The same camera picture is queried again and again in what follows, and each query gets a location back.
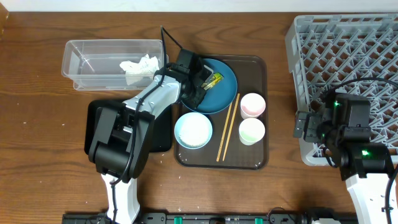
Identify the white tissue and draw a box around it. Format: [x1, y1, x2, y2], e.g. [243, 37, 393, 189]
[119, 54, 159, 87]

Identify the brown serving tray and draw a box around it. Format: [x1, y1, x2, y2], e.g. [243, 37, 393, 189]
[174, 55, 269, 170]

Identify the clear plastic waste bin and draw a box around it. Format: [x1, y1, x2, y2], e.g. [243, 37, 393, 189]
[62, 39, 164, 91]

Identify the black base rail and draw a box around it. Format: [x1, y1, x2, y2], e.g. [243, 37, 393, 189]
[61, 212, 358, 224]

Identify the dark blue plate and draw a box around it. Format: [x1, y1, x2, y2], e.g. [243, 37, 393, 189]
[182, 58, 238, 114]

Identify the green white cup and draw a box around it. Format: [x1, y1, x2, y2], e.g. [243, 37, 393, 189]
[239, 118, 266, 146]

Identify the black rectangular tray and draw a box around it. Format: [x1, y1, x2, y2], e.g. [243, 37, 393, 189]
[84, 99, 173, 154]

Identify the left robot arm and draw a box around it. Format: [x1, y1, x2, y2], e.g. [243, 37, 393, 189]
[88, 49, 214, 223]

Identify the light blue rice bowl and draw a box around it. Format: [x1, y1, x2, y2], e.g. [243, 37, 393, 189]
[174, 112, 213, 149]

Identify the grey dishwasher rack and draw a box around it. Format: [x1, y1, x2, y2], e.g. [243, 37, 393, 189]
[285, 14, 397, 162]

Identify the yellow green snack wrapper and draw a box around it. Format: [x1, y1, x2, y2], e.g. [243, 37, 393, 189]
[201, 73, 224, 90]

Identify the pink white cup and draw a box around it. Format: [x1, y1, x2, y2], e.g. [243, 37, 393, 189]
[240, 93, 266, 119]

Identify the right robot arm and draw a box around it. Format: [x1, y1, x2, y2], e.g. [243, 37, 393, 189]
[294, 93, 397, 223]

